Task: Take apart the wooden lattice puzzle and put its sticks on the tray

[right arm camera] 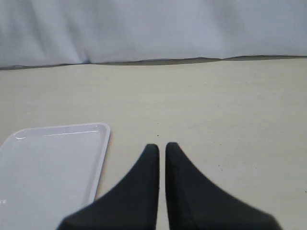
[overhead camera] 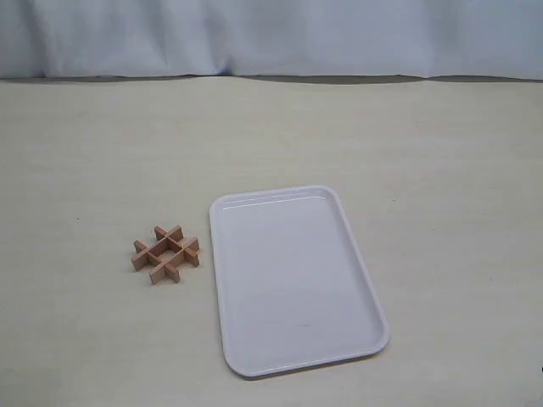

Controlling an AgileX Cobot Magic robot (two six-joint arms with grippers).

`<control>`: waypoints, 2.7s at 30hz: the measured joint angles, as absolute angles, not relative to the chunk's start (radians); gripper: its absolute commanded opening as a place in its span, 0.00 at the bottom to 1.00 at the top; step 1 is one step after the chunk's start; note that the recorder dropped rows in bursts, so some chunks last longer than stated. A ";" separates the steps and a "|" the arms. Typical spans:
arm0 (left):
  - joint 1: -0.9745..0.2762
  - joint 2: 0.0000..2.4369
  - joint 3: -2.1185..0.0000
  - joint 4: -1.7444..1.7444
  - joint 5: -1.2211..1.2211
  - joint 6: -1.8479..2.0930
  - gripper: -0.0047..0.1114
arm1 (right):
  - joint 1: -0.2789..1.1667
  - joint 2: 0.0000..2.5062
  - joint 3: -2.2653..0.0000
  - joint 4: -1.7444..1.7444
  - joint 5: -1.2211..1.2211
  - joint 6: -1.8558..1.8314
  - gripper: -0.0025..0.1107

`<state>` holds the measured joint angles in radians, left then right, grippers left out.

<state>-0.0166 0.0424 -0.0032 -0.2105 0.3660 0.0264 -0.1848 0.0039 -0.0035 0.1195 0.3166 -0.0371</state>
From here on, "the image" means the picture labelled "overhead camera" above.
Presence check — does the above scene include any white backdrop cloth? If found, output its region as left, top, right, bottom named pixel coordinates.
left=1, top=1, right=542, bottom=80

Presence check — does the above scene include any white plastic tray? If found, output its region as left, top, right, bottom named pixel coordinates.
left=210, top=185, right=389, bottom=378

